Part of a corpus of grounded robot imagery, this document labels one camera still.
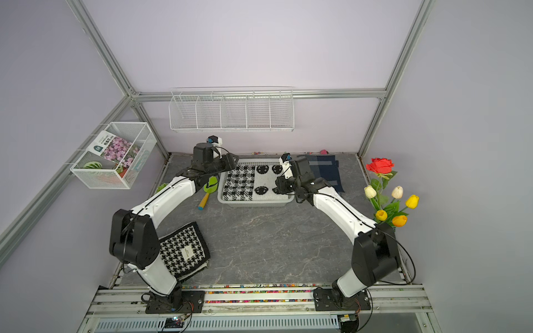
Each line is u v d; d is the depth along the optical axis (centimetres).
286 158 75
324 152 124
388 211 70
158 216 51
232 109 99
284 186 75
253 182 97
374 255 43
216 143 79
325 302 74
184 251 81
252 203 92
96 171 71
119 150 75
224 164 79
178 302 67
